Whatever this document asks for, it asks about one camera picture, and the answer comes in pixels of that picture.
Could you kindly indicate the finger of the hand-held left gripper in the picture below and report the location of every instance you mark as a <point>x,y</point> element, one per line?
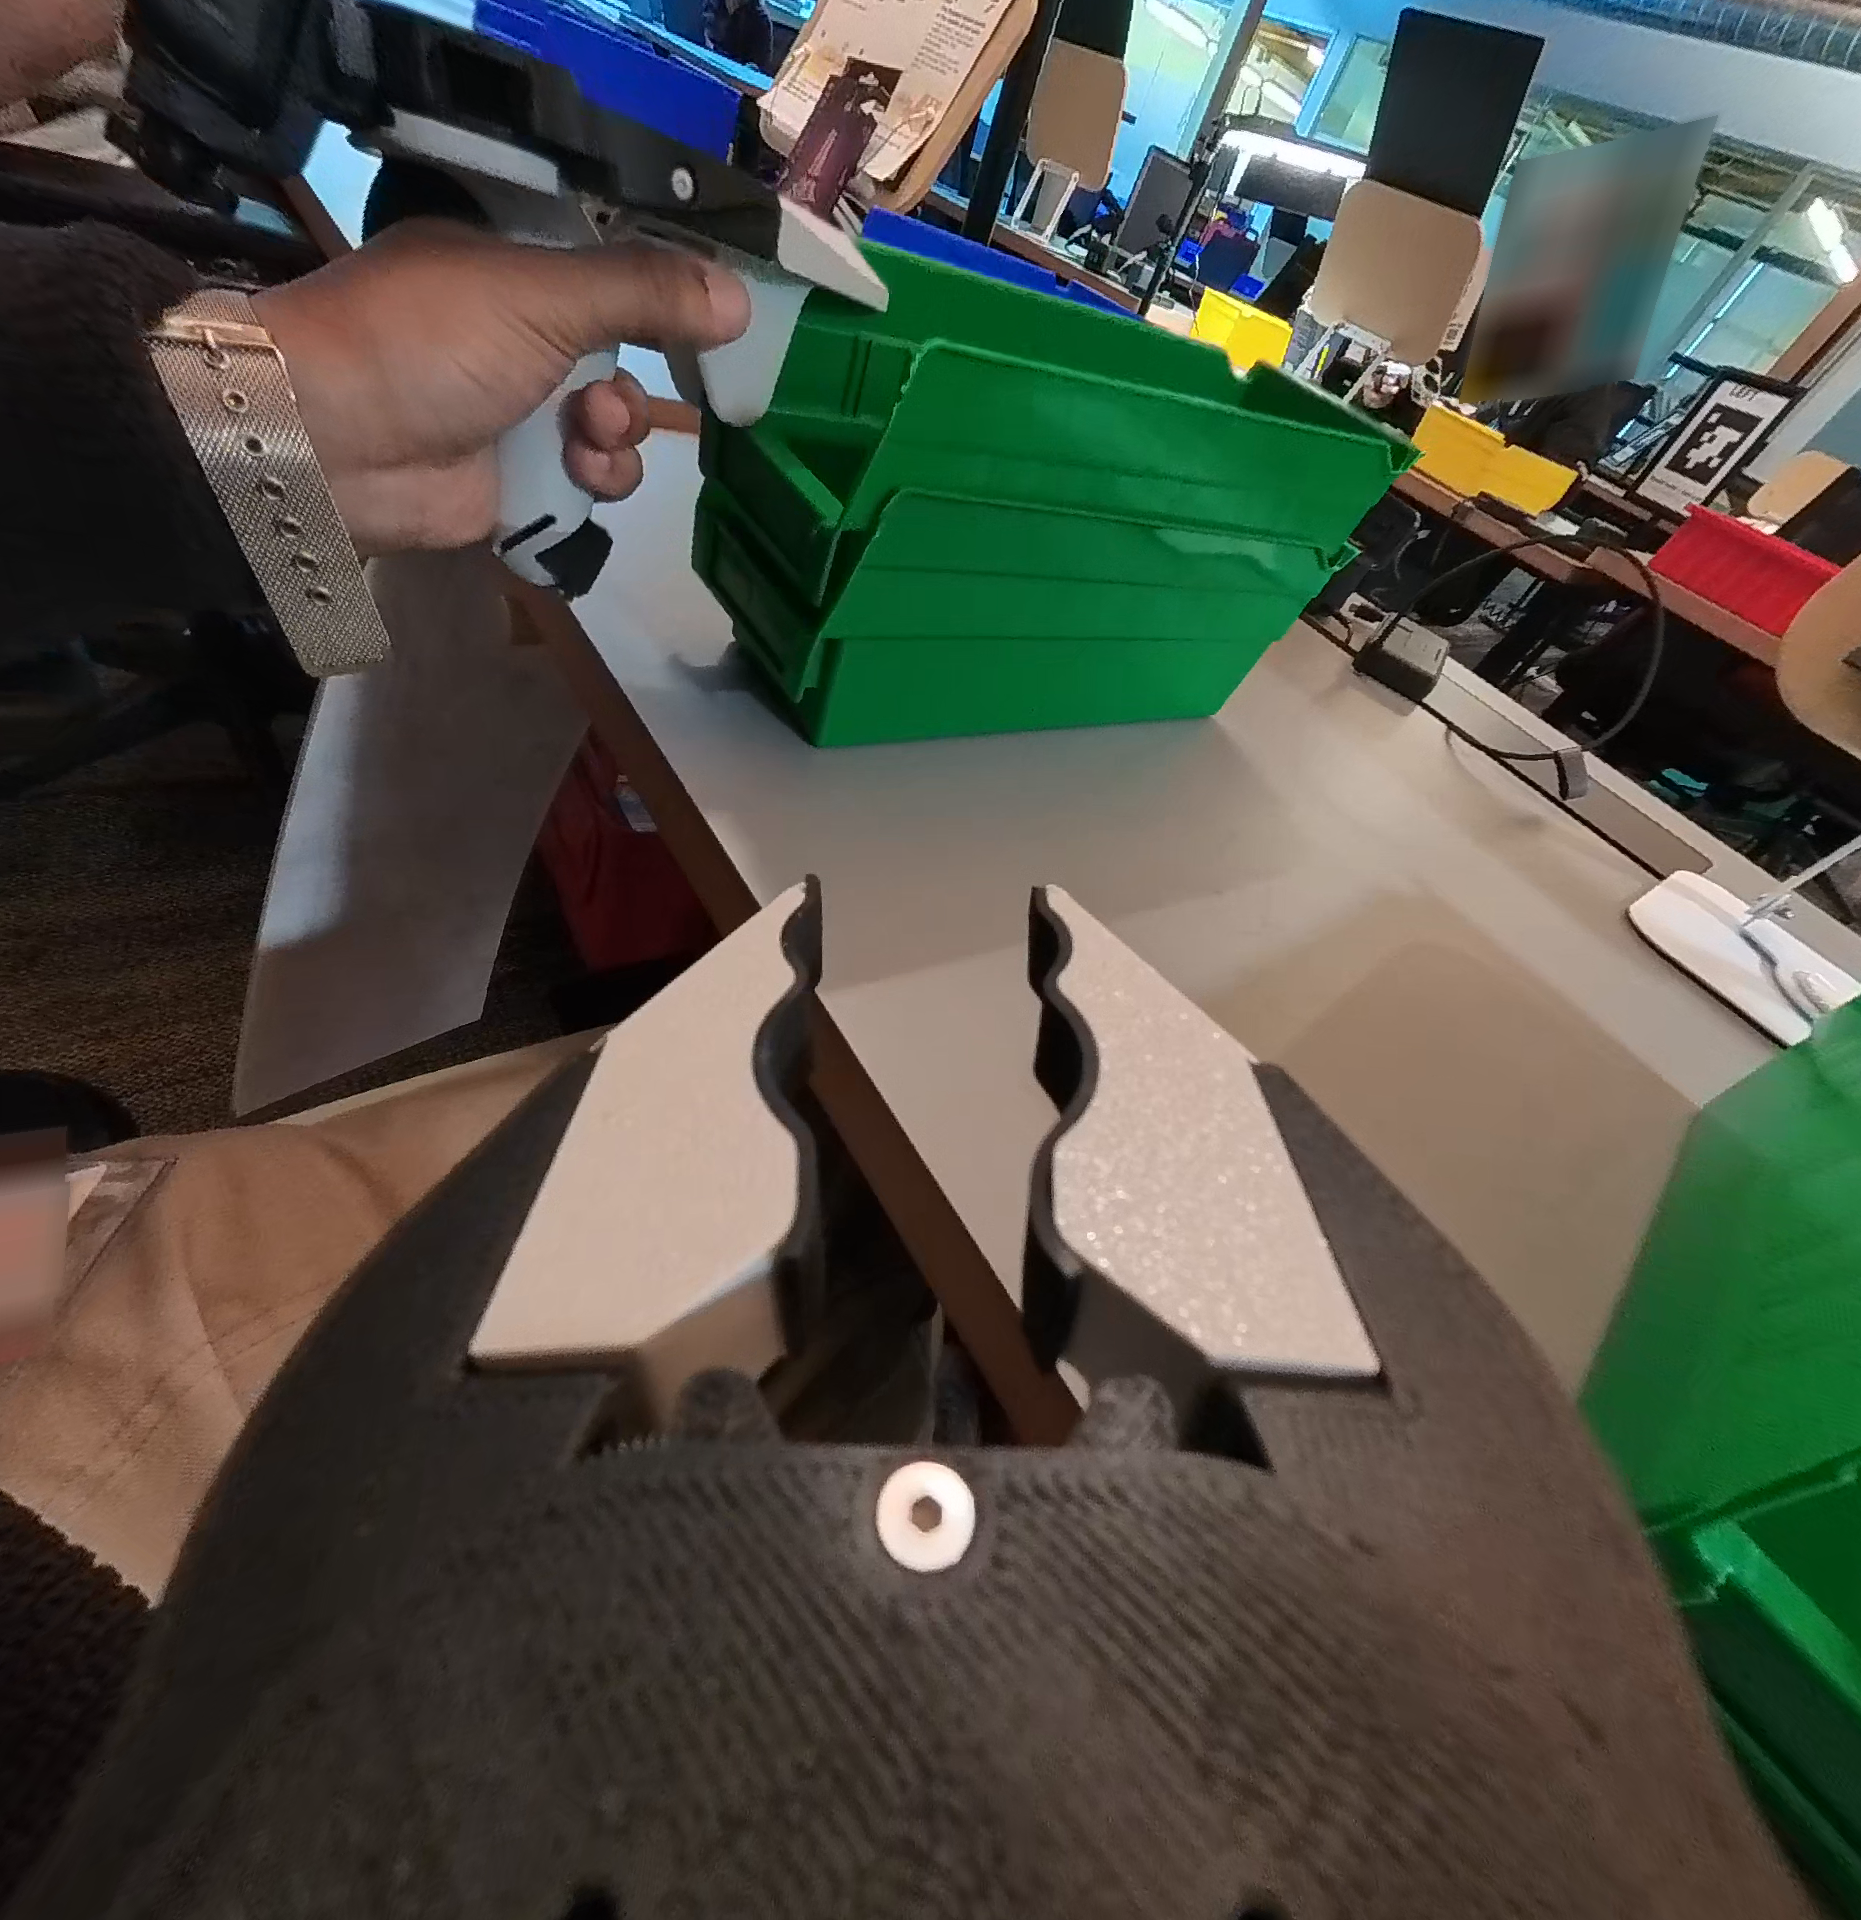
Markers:
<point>818,256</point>
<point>743,362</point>

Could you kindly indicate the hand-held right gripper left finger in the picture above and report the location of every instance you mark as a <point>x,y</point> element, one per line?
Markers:
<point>661,1186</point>

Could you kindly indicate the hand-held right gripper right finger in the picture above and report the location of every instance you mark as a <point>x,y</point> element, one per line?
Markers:
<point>1199,1199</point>

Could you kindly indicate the green plastic storage bin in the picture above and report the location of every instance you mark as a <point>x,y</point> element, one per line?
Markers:
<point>1021,682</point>
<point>1770,1322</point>
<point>1097,563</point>
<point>1080,434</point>

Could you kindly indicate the person's right forearm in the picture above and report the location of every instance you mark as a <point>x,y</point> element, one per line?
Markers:
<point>30,1680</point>

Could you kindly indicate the person's left forearm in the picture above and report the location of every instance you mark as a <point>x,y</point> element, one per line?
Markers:
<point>76,390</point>

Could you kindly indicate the grey desk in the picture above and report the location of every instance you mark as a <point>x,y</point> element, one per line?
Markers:
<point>1245,901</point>

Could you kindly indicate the person's left hand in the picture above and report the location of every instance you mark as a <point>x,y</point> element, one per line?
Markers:
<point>421,390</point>

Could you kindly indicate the blue plastic bin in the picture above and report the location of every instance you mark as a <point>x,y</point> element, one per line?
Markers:
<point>946,239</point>
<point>631,67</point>

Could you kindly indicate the cardboard clipboard with instruction sheet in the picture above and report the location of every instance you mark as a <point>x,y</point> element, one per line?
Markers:
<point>931,76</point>

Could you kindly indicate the black vertical pole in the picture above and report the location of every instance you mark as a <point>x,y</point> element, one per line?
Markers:
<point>1006,136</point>

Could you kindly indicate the black and tan stand board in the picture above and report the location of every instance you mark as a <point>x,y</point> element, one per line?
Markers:
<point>1080,91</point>
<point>1447,121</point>

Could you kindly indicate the red box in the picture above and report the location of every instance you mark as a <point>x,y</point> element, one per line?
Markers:
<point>615,871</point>

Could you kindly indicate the small yellow plastic bin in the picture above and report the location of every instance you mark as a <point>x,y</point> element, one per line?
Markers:
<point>1243,331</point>

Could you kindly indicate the person's beige trouser leg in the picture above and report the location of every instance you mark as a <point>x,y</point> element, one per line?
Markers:
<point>239,1291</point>

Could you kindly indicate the silver mesh watch band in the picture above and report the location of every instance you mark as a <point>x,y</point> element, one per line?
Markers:
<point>271,481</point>

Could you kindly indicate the black power adapter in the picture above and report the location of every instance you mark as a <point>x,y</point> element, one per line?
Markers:
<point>1399,665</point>

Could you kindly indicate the white stand base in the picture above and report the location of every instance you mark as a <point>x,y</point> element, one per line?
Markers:
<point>1712,938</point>

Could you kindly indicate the red plastic bin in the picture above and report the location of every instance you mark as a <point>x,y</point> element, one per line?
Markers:
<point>1739,571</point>

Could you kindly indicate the black and white marker sign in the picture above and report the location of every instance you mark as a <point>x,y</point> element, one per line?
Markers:
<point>1717,444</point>

